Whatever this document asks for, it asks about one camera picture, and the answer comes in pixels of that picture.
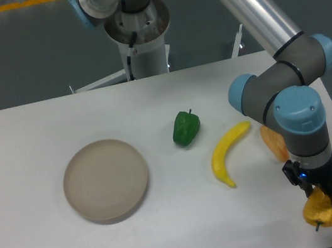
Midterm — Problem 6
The yellow toy banana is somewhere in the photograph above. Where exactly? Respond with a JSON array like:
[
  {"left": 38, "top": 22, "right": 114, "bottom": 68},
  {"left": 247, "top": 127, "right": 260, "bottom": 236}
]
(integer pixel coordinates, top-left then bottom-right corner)
[{"left": 211, "top": 121, "right": 251, "bottom": 188}]

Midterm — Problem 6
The orange toy fruit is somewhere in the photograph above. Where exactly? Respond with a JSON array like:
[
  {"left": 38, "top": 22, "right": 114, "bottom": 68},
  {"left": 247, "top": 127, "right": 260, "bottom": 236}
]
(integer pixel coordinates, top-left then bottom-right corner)
[{"left": 260, "top": 126, "right": 289, "bottom": 163}]

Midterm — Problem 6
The yellow toy pepper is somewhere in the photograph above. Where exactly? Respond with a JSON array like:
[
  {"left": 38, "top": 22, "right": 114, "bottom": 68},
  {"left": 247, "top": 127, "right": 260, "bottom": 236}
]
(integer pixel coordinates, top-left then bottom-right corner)
[{"left": 302, "top": 186, "right": 332, "bottom": 228}]

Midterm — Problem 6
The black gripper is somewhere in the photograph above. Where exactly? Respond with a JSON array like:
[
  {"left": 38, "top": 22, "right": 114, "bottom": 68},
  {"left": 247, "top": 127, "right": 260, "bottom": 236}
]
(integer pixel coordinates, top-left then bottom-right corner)
[{"left": 282, "top": 156, "right": 332, "bottom": 206}]

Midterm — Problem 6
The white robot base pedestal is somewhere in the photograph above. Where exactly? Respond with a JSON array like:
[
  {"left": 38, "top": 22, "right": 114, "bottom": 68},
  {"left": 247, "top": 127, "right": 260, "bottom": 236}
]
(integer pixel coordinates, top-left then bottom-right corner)
[{"left": 74, "top": 0, "right": 170, "bottom": 93}]

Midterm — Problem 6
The green toy pepper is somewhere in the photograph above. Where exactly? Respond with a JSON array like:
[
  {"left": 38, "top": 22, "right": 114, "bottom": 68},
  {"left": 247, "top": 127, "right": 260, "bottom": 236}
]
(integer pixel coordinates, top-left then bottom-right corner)
[{"left": 172, "top": 109, "right": 201, "bottom": 147}]

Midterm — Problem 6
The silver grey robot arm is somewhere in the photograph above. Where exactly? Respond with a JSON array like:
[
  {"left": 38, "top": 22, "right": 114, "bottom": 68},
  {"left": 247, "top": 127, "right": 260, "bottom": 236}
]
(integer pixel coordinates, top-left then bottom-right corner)
[{"left": 68, "top": 0, "right": 332, "bottom": 206}]

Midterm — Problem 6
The beige round plate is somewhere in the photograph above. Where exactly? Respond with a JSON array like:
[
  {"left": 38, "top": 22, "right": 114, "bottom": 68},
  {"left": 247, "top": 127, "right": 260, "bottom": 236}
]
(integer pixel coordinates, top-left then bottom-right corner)
[{"left": 63, "top": 139, "right": 149, "bottom": 225}]

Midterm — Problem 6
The black cable on pedestal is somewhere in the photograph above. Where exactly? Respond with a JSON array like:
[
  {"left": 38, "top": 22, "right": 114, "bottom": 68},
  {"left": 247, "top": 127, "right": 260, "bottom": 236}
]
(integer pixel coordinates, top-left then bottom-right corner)
[{"left": 121, "top": 31, "right": 146, "bottom": 82}]

